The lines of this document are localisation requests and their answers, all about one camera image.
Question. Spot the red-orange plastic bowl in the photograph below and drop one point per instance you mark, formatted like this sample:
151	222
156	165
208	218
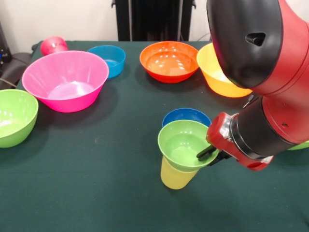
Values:
169	60

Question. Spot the large green plastic bowl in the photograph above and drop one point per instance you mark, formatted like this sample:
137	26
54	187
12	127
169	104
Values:
300	146
14	120

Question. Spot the dark green tablecloth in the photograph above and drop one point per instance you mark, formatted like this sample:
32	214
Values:
96	193

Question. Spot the yellow plastic cup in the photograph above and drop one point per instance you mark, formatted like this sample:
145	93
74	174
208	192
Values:
176	180

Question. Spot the red plastic cup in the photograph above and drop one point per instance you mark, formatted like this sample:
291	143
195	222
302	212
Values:
53	46

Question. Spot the dark blue plastic bowl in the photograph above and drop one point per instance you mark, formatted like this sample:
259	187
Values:
186	114

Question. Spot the light blue plastic bowl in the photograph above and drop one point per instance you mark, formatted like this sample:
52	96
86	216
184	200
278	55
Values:
113	60

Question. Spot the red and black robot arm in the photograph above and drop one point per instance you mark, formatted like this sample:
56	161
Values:
253	36

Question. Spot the black office chair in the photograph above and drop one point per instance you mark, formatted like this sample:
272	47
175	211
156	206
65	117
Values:
12	67

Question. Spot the large orange plastic bowl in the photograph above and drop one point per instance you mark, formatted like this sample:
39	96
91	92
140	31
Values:
214	79

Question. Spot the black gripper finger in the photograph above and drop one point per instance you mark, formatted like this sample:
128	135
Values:
205	153
220	158

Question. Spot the black computer tower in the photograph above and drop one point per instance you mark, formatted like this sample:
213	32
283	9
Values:
3	48

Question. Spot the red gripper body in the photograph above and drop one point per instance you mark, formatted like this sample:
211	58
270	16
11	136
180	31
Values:
216	131

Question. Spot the large pink plastic bowl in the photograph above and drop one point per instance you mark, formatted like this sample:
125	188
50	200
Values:
65	82

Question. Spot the small green plastic bowl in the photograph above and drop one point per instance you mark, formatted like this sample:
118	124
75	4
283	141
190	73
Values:
181	145

